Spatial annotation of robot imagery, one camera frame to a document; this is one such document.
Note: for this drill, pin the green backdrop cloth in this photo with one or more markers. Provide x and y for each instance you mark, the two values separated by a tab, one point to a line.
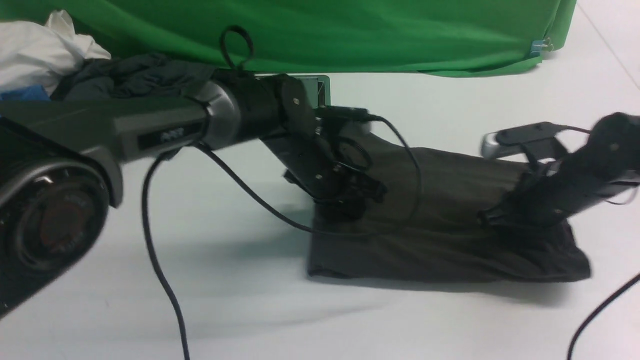
451	38

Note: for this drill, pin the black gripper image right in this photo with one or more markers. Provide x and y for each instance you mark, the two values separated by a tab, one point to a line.
524	207

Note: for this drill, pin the blue binder clip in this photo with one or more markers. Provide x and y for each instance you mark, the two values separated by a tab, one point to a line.
540	46

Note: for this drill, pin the blue crumpled garment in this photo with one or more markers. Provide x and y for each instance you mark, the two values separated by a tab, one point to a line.
28	93

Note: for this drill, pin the dark gray long-sleeved shirt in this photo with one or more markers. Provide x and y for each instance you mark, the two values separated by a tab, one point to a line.
444	242

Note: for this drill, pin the black silver robot arm right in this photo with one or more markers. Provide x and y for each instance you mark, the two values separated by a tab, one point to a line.
560	184

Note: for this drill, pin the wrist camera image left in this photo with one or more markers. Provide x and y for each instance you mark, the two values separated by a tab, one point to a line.
333	119

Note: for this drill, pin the dark teal crumpled garment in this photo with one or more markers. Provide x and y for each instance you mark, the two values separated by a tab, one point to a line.
140	76

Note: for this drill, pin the black robot arm image left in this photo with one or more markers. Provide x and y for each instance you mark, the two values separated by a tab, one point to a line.
61	161

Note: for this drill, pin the white crumpled garment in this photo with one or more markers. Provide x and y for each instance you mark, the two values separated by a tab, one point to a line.
33	54

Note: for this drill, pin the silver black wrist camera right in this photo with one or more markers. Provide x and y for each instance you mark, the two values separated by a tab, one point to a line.
536	141

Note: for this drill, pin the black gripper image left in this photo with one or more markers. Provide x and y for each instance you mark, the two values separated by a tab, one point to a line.
343	192

